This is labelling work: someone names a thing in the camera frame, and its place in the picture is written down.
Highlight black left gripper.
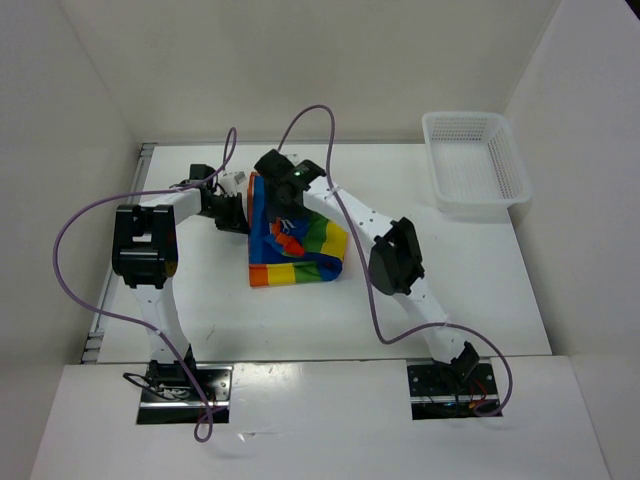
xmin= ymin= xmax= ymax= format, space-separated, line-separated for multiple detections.
xmin=200 ymin=193 xmax=251 ymax=236

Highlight rainbow striped shorts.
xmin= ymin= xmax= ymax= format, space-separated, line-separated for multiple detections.
xmin=247 ymin=173 xmax=349 ymax=288

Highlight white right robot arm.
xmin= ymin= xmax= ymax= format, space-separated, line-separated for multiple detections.
xmin=254 ymin=149 xmax=479 ymax=393

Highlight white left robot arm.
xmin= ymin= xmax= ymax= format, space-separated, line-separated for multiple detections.
xmin=112 ymin=164 xmax=249 ymax=400

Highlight white plastic basket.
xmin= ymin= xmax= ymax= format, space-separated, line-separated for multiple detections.
xmin=422 ymin=111 xmax=532 ymax=215

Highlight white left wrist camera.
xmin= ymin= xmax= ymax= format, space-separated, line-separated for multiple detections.
xmin=217 ymin=171 xmax=247 ymax=195

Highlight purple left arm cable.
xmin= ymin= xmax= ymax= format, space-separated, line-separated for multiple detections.
xmin=52 ymin=126 xmax=238 ymax=444

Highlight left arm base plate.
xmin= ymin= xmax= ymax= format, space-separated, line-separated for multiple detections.
xmin=129 ymin=364 xmax=234 ymax=425

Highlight aluminium table edge rail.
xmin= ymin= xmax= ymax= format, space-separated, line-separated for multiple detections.
xmin=80 ymin=142 xmax=157 ymax=365

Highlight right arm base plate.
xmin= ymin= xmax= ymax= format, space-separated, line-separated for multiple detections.
xmin=406 ymin=362 xmax=501 ymax=420

